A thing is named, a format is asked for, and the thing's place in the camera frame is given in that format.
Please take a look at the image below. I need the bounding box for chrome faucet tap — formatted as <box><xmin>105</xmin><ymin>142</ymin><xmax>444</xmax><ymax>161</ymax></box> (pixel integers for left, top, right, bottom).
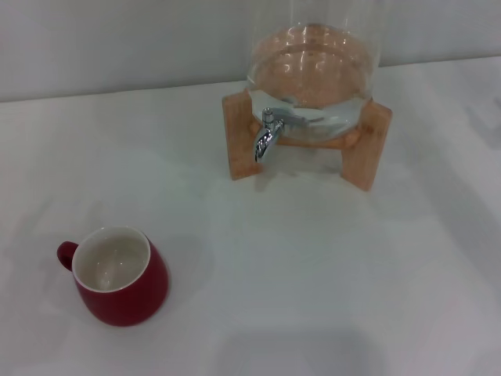
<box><xmin>254</xmin><ymin>107</ymin><xmax>310</xmax><ymax>164</ymax></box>

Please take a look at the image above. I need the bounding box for wooden dispenser stand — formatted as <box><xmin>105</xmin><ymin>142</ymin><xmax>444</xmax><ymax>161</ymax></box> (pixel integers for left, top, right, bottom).
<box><xmin>222</xmin><ymin>88</ymin><xmax>393</xmax><ymax>193</ymax></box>

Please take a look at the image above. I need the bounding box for clear glass dispenser jar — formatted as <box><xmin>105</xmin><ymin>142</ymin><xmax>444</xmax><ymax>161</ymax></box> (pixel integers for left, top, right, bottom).
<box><xmin>244</xmin><ymin>0</ymin><xmax>383</xmax><ymax>143</ymax></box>

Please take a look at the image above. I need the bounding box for red ceramic cup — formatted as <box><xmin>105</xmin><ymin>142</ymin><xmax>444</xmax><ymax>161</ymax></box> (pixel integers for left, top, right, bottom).
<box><xmin>56</xmin><ymin>225</ymin><xmax>171</xmax><ymax>327</ymax></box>

